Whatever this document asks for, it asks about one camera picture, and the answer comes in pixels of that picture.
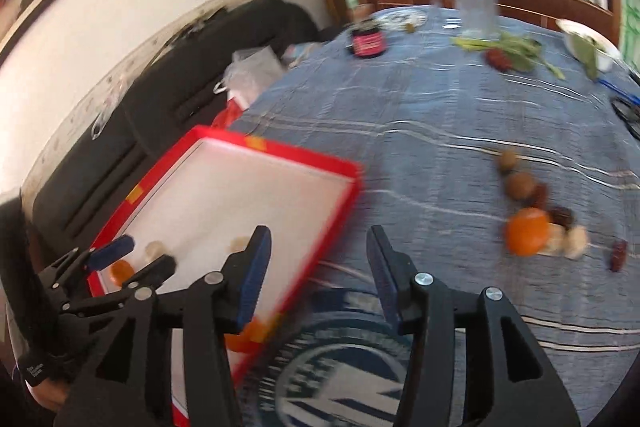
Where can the clear plastic bag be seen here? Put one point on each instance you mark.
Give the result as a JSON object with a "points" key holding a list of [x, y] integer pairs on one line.
{"points": [[250, 72]]}

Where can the red cardboard box tray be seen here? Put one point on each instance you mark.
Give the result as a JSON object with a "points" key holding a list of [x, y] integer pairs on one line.
{"points": [[225, 187]]}

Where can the patterned plate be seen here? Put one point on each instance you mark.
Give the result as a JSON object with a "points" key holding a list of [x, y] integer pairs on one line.
{"points": [[395, 19]]}

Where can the red label jar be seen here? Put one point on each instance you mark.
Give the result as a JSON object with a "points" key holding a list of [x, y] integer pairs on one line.
{"points": [[369, 41]]}

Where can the red plastic bag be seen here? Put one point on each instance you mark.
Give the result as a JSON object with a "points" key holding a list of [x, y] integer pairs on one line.
{"points": [[226, 114]]}

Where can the black scissors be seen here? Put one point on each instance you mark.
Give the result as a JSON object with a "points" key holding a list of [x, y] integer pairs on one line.
{"points": [[627, 108]]}

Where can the dark red date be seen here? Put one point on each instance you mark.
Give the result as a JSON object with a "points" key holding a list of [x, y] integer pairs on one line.
{"points": [[562, 216], [542, 195], [619, 254]]}

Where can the white lumpy piece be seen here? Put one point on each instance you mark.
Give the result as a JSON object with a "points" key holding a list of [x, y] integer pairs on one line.
{"points": [[576, 243], [557, 242], [240, 243], [155, 249]]}

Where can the blue pen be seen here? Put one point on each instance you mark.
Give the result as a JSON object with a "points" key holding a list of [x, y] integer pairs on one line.
{"points": [[617, 88]]}

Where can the small white plastic bag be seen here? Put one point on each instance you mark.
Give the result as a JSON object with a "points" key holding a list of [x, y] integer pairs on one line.
{"points": [[102, 121]]}

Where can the green vegetable leaves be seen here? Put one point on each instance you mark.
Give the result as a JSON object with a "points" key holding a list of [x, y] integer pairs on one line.
{"points": [[520, 49]]}

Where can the orange tangerine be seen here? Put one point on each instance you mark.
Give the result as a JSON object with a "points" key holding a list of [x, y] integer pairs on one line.
{"points": [[250, 333], [122, 271], [527, 231]]}

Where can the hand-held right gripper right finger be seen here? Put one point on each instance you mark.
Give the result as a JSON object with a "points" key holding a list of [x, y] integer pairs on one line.
{"points": [[385, 279]]}

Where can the black leather sofa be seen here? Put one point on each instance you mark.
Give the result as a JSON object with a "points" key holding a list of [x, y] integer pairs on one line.
{"points": [[165, 92]]}

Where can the person's left hand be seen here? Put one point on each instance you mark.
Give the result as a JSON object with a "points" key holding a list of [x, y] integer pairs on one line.
{"points": [[49, 395]]}

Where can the clear wrapped packet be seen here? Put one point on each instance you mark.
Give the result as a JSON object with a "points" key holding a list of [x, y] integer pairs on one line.
{"points": [[300, 51]]}

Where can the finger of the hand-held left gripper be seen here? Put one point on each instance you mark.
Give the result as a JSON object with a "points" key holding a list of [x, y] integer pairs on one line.
{"points": [[156, 268], [112, 252]]}

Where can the blue plaid tablecloth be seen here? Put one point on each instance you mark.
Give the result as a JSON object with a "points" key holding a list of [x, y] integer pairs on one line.
{"points": [[425, 117]]}

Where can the white bowl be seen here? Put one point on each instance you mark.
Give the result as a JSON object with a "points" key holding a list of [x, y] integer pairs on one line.
{"points": [[585, 39]]}

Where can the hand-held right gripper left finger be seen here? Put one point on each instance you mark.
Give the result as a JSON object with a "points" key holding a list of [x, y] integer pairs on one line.
{"points": [[254, 274]]}

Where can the brown longan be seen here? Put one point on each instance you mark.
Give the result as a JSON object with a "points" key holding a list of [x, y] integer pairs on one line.
{"points": [[520, 185], [507, 158]]}

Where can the glass pitcher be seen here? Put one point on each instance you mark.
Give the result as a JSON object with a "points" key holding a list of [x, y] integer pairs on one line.
{"points": [[475, 2]]}

